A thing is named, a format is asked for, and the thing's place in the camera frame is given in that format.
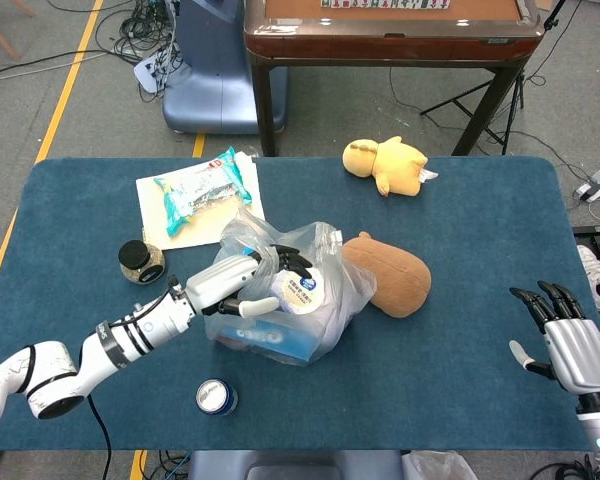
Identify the white cup blue label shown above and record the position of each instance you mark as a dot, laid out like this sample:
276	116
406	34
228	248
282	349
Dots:
300	295

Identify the blue Oreo cookie box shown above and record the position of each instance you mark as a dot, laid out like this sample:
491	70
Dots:
260	336

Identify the blue white soda can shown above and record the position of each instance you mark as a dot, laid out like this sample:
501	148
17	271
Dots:
215	397

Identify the brown plush toy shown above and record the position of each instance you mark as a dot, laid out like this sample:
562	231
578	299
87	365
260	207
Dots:
395	280

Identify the black tripod stand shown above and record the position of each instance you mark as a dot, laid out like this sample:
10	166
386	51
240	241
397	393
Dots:
505	107

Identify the teal white snack packet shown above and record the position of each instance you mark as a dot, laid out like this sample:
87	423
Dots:
200	192

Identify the row of mahjong tiles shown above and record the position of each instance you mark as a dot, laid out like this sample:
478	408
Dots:
385	4

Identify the white paper sheet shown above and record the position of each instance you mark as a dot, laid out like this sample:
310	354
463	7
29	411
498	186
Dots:
152	210

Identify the translucent plastic shopping bag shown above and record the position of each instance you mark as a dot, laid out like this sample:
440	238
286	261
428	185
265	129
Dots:
345	295

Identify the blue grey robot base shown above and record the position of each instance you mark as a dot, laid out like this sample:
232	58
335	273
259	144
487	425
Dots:
215	75

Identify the grey robot torso base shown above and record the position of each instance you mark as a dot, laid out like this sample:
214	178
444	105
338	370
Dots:
290	465

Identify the yellow plush toy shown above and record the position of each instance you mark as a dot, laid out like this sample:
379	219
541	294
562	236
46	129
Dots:
395	165

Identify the white sneaker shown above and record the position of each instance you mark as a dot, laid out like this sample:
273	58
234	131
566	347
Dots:
590	265

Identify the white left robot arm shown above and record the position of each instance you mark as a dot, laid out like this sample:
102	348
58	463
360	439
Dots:
130	335

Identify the white chair wooden legs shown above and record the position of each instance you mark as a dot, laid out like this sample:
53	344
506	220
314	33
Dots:
0	27

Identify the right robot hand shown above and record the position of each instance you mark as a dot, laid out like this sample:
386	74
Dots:
575	345

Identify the blue table cloth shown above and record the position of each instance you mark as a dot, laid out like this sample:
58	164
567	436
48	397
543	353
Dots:
430	400

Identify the glass jar black lid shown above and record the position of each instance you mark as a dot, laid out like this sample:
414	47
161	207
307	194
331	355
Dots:
137	260

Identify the brown mahjong table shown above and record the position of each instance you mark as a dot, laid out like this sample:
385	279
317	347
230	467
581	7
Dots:
390	45

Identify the white power strip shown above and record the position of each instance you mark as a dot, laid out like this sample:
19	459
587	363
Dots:
597	182
147	72

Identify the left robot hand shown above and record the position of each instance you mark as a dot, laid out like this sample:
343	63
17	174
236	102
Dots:
220	285

